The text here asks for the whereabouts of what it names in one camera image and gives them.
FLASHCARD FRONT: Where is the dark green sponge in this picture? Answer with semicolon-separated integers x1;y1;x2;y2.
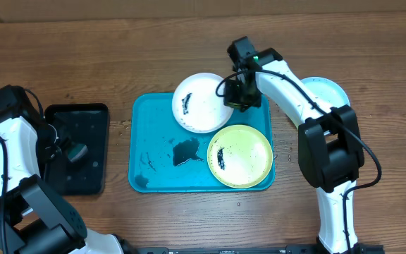
66;143;88;163

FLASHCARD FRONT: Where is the white plate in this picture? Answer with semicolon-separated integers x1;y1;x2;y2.
172;73;234;133

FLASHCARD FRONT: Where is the yellow-green plate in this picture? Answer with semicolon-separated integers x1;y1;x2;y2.
207;125;273;189

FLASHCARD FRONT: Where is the light blue plate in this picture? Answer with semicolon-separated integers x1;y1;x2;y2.
293;77;350;128

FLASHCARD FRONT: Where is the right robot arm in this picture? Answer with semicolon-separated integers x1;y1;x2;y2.
223;45;364;253

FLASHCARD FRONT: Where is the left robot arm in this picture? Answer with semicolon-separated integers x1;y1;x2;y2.
0;105;129;253

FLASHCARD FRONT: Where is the black rectangular water tray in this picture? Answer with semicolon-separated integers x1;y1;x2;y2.
43;103;109;195

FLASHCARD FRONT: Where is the teal plastic tray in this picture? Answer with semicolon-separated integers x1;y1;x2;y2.
128;92;276;194

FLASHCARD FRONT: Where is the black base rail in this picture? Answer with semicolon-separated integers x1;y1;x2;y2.
136;243;328;254

